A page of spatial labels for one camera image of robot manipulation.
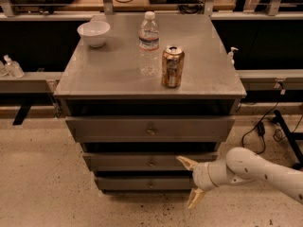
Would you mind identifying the grey drawer cabinet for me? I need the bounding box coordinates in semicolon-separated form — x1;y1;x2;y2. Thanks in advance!
55;13;246;179

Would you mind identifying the grey bottom drawer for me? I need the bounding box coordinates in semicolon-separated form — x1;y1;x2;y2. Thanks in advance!
95;176;195;191

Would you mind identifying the grey top drawer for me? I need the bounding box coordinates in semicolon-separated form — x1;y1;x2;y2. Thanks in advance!
66;116;235;143

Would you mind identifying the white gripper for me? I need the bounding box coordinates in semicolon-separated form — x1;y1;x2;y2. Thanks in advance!
176;156;231;209

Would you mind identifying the black floor power cable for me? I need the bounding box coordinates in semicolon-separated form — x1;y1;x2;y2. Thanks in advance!
241;102;280;156

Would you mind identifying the white bowl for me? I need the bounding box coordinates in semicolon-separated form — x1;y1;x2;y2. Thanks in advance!
77;21;111;47

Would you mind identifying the clear sanitizer bottle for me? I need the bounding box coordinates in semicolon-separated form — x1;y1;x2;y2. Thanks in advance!
4;55;25;78

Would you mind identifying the white pump dispenser bottle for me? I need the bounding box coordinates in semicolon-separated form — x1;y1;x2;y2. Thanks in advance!
227;46;239;65

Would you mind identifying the clear plastic water bottle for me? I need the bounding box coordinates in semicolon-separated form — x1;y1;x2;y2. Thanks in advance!
138;11;160;77

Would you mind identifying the orange soda can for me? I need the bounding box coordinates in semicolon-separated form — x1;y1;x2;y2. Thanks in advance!
162;45;185;88

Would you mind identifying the grey middle drawer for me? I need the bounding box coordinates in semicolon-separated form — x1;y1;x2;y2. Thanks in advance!
81;151;219;172

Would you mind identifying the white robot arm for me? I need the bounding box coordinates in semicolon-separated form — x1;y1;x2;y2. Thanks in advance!
176;148;303;209

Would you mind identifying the black stand leg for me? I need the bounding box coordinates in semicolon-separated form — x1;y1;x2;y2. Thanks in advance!
273;110;303;170

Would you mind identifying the grey drawer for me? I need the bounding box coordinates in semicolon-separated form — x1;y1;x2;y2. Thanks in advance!
66;116;235;143
95;176;195;191
81;151;219;172

